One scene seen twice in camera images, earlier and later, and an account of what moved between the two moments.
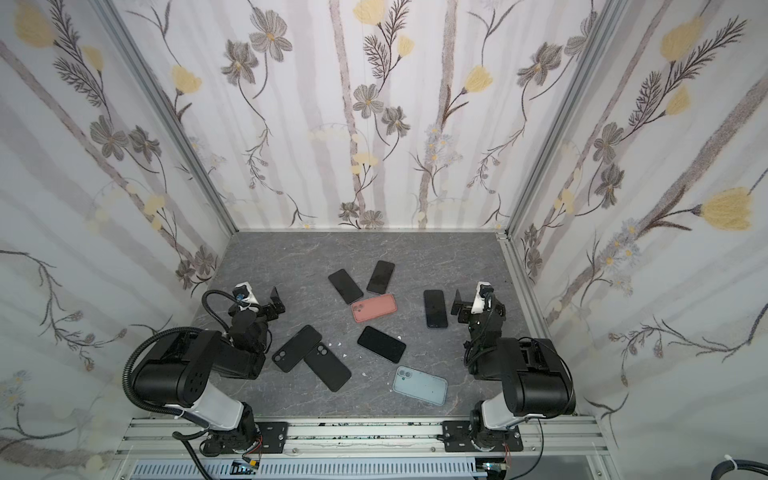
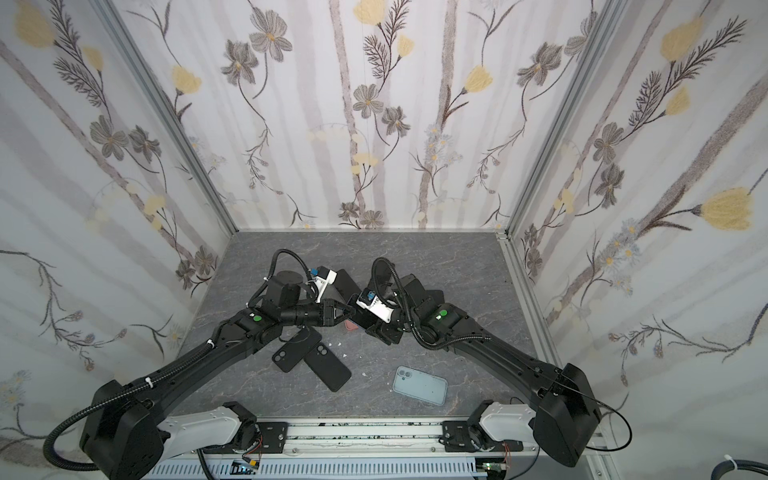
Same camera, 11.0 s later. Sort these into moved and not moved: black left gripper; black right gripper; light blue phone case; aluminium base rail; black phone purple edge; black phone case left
Moved: black right gripper; black left gripper
Not moved: aluminium base rail; black phone case left; light blue phone case; black phone purple edge
